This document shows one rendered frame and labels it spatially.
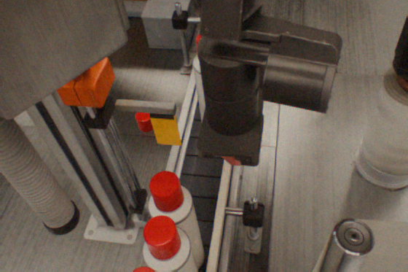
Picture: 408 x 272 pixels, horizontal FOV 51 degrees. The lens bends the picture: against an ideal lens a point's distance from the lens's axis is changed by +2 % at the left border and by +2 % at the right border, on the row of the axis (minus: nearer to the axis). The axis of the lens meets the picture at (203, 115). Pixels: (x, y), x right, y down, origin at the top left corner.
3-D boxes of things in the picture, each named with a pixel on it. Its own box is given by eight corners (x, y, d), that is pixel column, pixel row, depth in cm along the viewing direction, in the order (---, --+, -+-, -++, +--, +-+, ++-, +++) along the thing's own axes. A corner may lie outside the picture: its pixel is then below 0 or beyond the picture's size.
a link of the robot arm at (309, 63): (234, -48, 40) (202, -34, 33) (361, -34, 37) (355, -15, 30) (224, 70, 46) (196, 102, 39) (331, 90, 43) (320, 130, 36)
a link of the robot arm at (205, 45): (208, 12, 40) (186, 52, 37) (280, 22, 38) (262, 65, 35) (213, 64, 46) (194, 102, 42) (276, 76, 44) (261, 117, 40)
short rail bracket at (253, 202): (262, 246, 65) (263, 210, 56) (242, 243, 66) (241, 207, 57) (264, 227, 67) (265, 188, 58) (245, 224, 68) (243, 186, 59)
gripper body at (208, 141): (265, 94, 51) (267, 48, 45) (256, 166, 44) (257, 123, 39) (212, 90, 52) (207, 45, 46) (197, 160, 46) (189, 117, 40)
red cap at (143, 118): (137, 132, 82) (133, 121, 80) (140, 118, 84) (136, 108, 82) (154, 132, 82) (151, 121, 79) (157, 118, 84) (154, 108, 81)
